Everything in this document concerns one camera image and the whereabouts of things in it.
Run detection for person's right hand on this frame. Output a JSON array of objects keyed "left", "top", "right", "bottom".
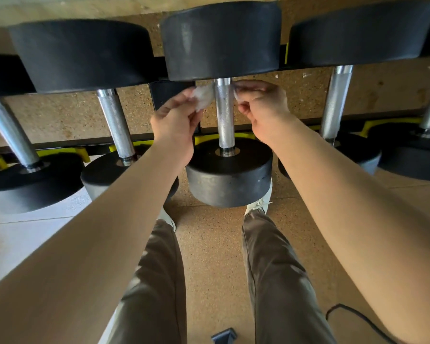
[{"left": 234, "top": 80, "right": 296, "bottom": 148}]

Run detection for black rack with yellow cradles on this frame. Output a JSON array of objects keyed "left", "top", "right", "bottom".
[{"left": 0, "top": 42, "right": 430, "bottom": 173}]

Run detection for small dark blue object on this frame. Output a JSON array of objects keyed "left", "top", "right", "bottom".
[{"left": 211, "top": 328, "right": 238, "bottom": 344}]

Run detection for white cleaning wipe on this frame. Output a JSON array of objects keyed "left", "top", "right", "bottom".
[{"left": 193, "top": 84, "right": 245, "bottom": 112}]

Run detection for person's right white shoe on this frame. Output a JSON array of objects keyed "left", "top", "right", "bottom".
[{"left": 244, "top": 179, "right": 274, "bottom": 216}]

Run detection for person's left forearm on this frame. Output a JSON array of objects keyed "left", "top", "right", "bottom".
[{"left": 0, "top": 139, "right": 195, "bottom": 344}]

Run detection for person's left white shoe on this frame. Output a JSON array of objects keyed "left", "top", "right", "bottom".
[{"left": 157, "top": 207, "right": 177, "bottom": 232}]

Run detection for black dumbbell with steel handle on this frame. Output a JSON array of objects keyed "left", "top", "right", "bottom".
[
  {"left": 277, "top": 0, "right": 430, "bottom": 177},
  {"left": 0, "top": 54, "right": 85, "bottom": 215},
  {"left": 160, "top": 1, "right": 282, "bottom": 208},
  {"left": 366, "top": 10, "right": 430, "bottom": 183},
  {"left": 8, "top": 19, "right": 180, "bottom": 205}
]

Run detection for black cable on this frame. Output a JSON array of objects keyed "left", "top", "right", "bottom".
[{"left": 325, "top": 303, "right": 398, "bottom": 344}]

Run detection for person's right forearm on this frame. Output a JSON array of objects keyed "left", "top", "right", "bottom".
[{"left": 268, "top": 114, "right": 430, "bottom": 344}]

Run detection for olive trousers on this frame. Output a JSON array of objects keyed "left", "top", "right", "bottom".
[{"left": 107, "top": 209, "right": 337, "bottom": 344}]

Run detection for person's left hand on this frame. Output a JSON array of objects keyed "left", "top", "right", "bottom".
[{"left": 150, "top": 87, "right": 205, "bottom": 166}]

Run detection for person's white shoe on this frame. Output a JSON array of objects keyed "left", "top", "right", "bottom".
[
  {"left": 157, "top": 207, "right": 177, "bottom": 232},
  {"left": 244, "top": 179, "right": 274, "bottom": 216}
]

